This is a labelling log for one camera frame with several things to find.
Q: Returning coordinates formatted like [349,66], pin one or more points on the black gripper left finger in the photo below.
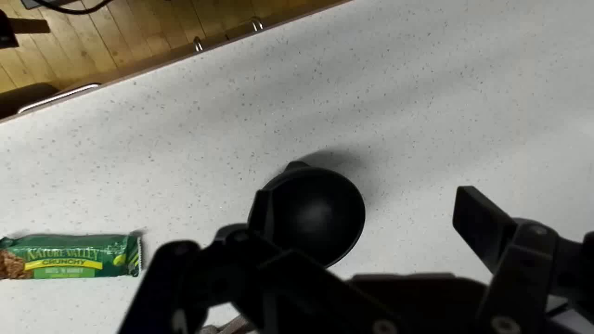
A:
[205,278]

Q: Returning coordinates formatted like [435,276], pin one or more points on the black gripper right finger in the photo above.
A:
[520,265]

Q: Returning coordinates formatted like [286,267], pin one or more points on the green granola bar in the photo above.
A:
[67,256]

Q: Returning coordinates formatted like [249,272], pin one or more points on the black footed bowl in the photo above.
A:
[316,215]

